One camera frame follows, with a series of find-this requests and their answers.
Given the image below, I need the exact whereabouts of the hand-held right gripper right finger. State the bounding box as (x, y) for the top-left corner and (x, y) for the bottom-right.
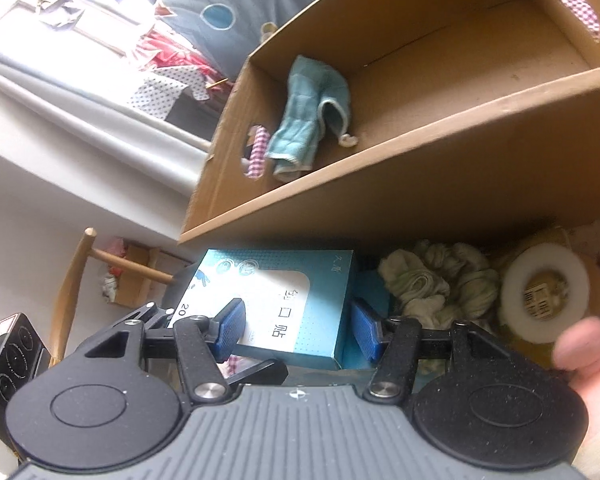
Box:
(350, 297), (511, 403)

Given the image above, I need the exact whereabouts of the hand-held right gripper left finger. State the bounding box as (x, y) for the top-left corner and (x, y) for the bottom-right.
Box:
(82, 299), (247, 406)

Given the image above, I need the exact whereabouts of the clear packet of yellow noodles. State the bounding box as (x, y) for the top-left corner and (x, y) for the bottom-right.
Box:
(167, 249), (358, 371)

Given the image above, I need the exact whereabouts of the large cardboard box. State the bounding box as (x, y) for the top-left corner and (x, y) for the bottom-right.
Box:
(177, 0), (600, 273)

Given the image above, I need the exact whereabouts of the person's right hand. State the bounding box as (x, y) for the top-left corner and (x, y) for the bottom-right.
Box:
(552, 317), (600, 443)

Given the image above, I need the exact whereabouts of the pale green cloth bundle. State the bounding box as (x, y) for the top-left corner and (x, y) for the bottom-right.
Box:
(377, 240), (503, 331)

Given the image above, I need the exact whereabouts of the small cardboard box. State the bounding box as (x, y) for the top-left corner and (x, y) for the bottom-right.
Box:
(100, 242), (196, 308)

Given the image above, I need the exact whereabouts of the white tape roll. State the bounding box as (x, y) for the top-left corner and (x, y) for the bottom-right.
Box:
(500, 247), (591, 341)

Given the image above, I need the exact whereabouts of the wooden chair black seat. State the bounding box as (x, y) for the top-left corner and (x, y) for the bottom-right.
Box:
(47, 227), (206, 361)

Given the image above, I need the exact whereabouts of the black device with circles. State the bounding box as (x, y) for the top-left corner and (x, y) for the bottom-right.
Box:
(0, 312), (51, 436)

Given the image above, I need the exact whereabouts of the light blue towel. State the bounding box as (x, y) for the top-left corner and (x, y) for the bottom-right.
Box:
(265, 55), (361, 183)

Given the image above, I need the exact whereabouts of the white polka dot cloth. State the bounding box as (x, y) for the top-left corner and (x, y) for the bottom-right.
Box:
(127, 67), (211, 121)

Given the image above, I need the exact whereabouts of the white curtain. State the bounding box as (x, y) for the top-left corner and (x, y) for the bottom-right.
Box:
(0, 52), (216, 196)

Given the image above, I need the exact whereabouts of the red floral cloth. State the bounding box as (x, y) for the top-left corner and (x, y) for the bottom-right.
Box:
(135, 30), (231, 81)

